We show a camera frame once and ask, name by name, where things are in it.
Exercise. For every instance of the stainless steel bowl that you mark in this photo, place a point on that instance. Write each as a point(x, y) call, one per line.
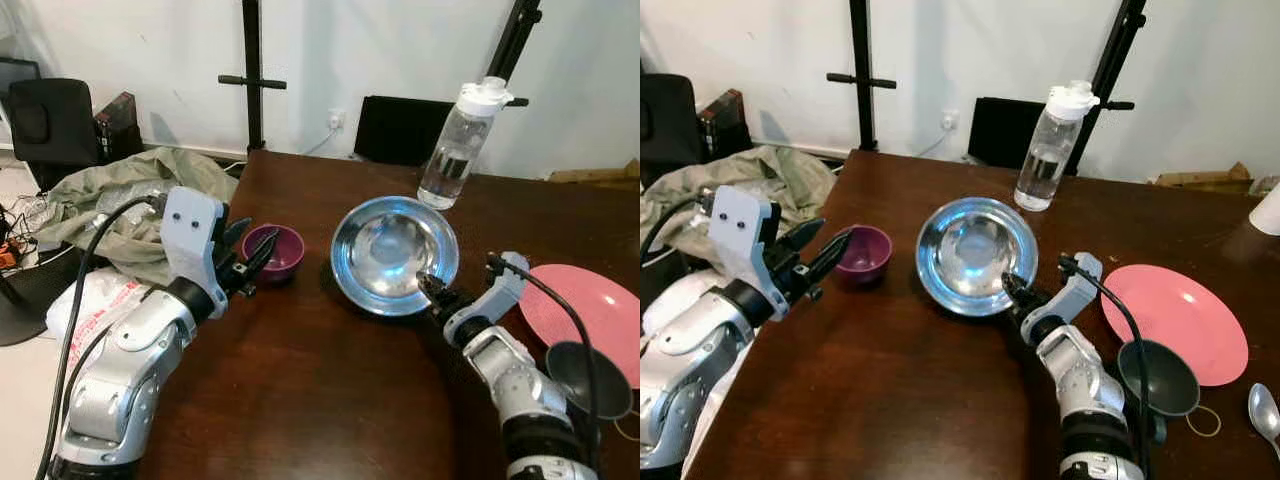
point(385, 250)
point(970, 250)

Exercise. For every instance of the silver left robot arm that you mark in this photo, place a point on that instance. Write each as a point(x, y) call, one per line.
point(130, 370)
point(700, 360)

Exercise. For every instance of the small purple bowl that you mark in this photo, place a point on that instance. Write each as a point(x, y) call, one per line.
point(288, 250)
point(872, 252)

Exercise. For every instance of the olive green cloth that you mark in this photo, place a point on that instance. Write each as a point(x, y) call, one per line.
point(110, 195)
point(770, 170)

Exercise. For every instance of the dark grey small bowl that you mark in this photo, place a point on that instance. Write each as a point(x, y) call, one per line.
point(565, 375)
point(1165, 385)

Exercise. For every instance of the dark red box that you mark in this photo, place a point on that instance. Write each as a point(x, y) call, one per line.
point(118, 120)
point(725, 118)

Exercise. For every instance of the clear white-capped water bottle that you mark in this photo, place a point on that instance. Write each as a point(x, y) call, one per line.
point(1045, 150)
point(455, 150)

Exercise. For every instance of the pink plate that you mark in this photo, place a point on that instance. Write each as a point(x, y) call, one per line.
point(600, 310)
point(1190, 320)

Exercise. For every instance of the black flat case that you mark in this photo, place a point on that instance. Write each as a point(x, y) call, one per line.
point(400, 130)
point(1000, 130)

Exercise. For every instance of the black chair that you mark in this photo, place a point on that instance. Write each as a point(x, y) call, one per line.
point(670, 125)
point(55, 125)

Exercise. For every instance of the black upright stand pole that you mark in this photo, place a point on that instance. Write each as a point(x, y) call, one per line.
point(252, 50)
point(862, 50)

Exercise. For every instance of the thin rubber band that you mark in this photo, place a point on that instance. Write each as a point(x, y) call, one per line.
point(1187, 420)

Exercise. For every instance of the flat brown cardboard piece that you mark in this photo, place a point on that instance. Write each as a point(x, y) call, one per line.
point(600, 175)
point(1200, 178)

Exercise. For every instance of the metal spoon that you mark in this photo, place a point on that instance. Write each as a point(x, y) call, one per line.
point(1265, 410)

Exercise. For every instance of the black slanted stand pole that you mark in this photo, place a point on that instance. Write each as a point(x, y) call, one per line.
point(1125, 30)
point(520, 30)

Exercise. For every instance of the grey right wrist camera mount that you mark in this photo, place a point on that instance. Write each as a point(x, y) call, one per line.
point(1075, 290)
point(500, 295)

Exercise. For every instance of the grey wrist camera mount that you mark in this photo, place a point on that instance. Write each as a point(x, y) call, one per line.
point(190, 225)
point(740, 225)
point(1075, 290)
point(500, 295)

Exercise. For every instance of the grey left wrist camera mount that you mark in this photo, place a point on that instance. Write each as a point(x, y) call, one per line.
point(740, 225)
point(190, 225)

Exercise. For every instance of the white wall outlet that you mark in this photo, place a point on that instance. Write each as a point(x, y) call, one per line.
point(336, 119)
point(949, 119)

